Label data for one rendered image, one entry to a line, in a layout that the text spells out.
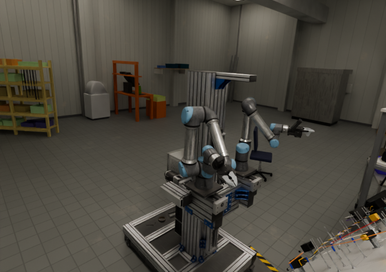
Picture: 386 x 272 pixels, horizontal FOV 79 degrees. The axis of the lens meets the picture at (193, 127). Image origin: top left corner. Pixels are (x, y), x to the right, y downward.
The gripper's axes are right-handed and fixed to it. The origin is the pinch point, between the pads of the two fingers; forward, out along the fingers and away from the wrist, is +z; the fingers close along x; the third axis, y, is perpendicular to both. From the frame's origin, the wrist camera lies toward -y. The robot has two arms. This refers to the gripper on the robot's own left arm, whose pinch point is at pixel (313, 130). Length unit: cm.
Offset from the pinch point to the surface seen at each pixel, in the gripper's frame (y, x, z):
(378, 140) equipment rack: -8.0, 23.1, 38.6
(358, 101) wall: 188, -858, 265
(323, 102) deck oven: 175, -754, 129
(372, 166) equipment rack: 11.8, 26.4, 39.3
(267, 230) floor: 165, -42, -21
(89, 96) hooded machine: 131, -380, -626
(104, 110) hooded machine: 185, -414, -600
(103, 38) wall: -45, -529, -659
